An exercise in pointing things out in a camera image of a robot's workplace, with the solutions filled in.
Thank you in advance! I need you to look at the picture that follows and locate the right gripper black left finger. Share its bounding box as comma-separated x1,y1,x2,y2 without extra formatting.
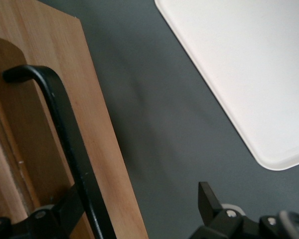
0,185,85,239

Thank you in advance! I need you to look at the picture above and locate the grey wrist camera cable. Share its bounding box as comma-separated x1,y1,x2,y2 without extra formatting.
278,210,299,229

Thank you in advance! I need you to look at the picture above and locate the cream plastic tray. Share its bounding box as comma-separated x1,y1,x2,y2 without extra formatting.
154,0,299,172

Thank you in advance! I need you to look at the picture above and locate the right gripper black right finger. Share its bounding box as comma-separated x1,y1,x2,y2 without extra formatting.
189,181,299,239

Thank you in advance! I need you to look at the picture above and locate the wooden drawer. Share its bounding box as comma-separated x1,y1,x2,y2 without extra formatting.
0,0,150,239

